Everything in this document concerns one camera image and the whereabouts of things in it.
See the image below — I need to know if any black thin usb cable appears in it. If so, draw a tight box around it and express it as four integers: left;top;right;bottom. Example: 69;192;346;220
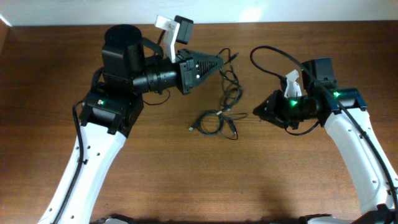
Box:
217;47;243;113

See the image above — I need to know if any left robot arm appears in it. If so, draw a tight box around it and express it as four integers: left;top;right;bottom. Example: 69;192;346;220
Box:
40;24;223;223

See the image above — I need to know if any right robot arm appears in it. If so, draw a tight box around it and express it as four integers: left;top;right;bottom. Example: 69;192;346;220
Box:
253;89;397;223

